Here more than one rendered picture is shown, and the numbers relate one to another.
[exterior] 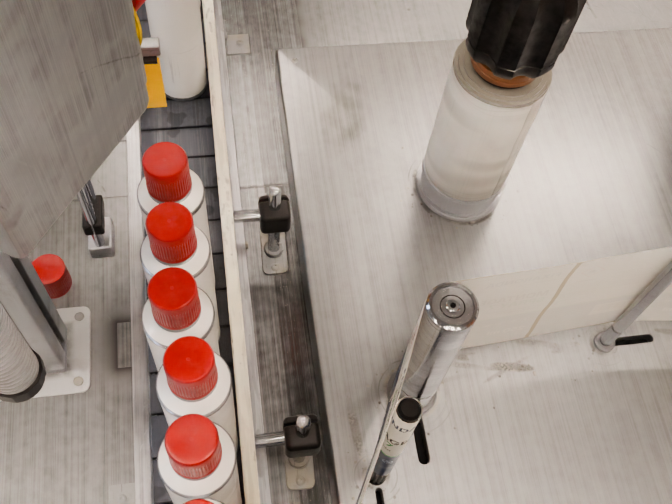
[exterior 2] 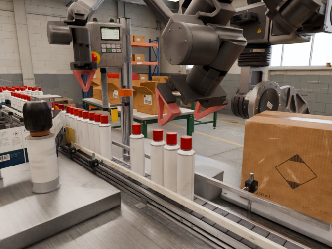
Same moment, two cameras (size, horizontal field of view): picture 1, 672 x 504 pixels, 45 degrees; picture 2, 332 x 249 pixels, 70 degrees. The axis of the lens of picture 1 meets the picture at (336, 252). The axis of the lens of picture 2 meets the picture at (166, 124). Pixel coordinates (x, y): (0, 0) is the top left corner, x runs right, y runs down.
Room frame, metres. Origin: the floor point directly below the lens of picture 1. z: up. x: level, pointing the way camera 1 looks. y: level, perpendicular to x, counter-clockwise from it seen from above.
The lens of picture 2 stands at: (1.34, -0.10, 1.27)
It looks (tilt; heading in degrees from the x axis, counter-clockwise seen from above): 13 degrees down; 152
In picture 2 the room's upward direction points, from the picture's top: straight up
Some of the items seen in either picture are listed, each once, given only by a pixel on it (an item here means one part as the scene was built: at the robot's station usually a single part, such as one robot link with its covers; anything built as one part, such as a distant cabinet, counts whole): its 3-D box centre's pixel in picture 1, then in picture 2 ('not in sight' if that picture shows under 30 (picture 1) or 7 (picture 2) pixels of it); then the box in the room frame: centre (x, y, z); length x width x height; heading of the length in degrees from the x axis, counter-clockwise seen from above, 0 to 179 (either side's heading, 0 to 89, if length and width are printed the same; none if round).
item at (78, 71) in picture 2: not in sight; (83, 77); (0.47, 0.04, 1.25); 0.07 x 0.07 x 0.09; 7
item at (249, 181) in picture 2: not in sight; (246, 202); (0.92, 0.38, 0.91); 0.07 x 0.03 x 0.16; 106
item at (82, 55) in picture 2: not in sight; (82, 56); (0.48, 0.04, 1.32); 0.10 x 0.07 x 0.07; 7
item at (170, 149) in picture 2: not in sight; (171, 164); (0.73, 0.24, 0.98); 0.05 x 0.05 x 0.20
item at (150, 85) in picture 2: not in sight; (141, 94); (-1.67, 1.11, 0.96); 0.53 x 0.45 x 0.37; 99
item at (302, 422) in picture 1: (281, 441); (75, 152); (0.19, 0.02, 0.89); 0.06 x 0.03 x 0.12; 106
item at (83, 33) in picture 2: not in sight; (79, 37); (0.48, 0.03, 1.38); 0.07 x 0.06 x 0.07; 98
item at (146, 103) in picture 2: not in sight; (154, 96); (-1.26, 1.13, 0.97); 0.51 x 0.39 x 0.37; 103
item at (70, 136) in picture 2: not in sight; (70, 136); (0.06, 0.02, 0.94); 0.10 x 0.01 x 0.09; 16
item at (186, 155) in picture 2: not in sight; (185, 170); (0.79, 0.26, 0.98); 0.05 x 0.05 x 0.20
